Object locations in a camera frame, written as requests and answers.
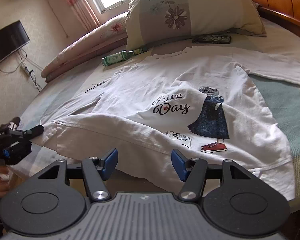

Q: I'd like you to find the white printed t-shirt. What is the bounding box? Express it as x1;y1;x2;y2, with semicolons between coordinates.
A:
34;47;300;200

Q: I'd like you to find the white power strip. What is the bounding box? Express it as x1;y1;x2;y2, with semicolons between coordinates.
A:
21;63;33;77

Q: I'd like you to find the green glass bottle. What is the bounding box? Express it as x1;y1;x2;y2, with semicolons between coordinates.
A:
102;47;148;67

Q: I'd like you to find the pink folded quilt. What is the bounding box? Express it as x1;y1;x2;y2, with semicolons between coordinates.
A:
41;12;127;83

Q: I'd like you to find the green cartoon phone case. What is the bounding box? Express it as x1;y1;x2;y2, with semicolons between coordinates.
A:
192;34;232;44

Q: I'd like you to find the pink patterned curtain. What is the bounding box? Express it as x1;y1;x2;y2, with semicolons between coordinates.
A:
65;0;100;32

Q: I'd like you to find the floral beige pillow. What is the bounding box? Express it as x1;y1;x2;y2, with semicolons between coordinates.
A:
126;0;266;50

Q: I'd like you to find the black wall television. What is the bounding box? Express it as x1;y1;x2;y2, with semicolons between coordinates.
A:
0;20;30;63

